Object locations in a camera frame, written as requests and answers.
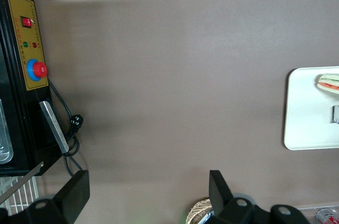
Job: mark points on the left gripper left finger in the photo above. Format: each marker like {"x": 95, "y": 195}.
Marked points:
{"x": 75, "y": 195}

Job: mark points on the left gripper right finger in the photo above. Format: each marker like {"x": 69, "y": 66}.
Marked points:
{"x": 219, "y": 197}

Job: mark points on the foil tray in machine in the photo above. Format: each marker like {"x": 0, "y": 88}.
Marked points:
{"x": 5, "y": 142}

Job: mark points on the beige serving tray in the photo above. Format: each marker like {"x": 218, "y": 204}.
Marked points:
{"x": 304, "y": 118}

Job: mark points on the stacked foil trays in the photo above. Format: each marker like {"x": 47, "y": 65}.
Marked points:
{"x": 208, "y": 216}

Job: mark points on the light wicker basket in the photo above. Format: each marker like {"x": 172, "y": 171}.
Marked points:
{"x": 197, "y": 212}

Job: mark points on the clear acrylic bottle rack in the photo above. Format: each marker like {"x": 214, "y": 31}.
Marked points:
{"x": 310, "y": 212}

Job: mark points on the red cola bottle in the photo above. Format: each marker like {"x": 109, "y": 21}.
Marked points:
{"x": 328, "y": 217}

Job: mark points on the black sealing machine yellow panel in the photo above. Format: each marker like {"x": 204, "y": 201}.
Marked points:
{"x": 23, "y": 49}

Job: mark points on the wrapped triangle sandwich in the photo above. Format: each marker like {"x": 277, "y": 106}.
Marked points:
{"x": 328, "y": 83}

